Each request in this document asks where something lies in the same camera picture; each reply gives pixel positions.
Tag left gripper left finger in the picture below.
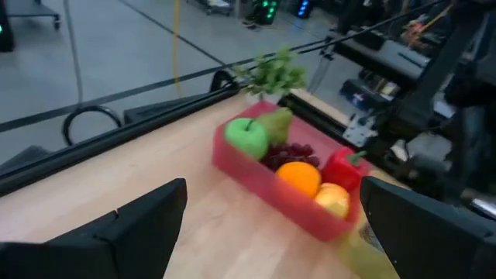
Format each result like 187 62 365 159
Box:
46 177 188 279

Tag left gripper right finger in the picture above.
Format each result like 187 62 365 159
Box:
359 176 493 279

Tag yellow toy mango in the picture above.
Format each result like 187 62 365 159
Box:
313 182 351 220

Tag red toy bell pepper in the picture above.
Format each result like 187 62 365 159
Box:
321 146 369 193

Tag toy orange fruit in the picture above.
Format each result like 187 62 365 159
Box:
275 161 323 199

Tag green toy apple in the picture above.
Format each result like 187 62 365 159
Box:
223 118 271 161

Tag dark red toy grapes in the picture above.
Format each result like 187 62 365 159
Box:
261 142 321 173

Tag green toy pear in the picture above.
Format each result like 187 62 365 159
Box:
257 107 295 146

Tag yellow plastic bin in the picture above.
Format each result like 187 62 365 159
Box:
336 170 401 279

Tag red plastic bin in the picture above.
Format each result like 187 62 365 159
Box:
212 101 362 243

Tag black wedge-shaped box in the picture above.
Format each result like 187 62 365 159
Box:
0 145 52 176

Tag dark side desk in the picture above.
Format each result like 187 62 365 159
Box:
329 29 432 84

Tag small green artificial plant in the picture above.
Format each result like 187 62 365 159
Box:
233 46 308 101

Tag black metal table frame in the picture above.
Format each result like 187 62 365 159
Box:
0 69 379 197

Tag black cable with coil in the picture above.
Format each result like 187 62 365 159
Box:
60 0 123 147

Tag hanging yellow cable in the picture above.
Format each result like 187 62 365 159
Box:
171 0 184 98

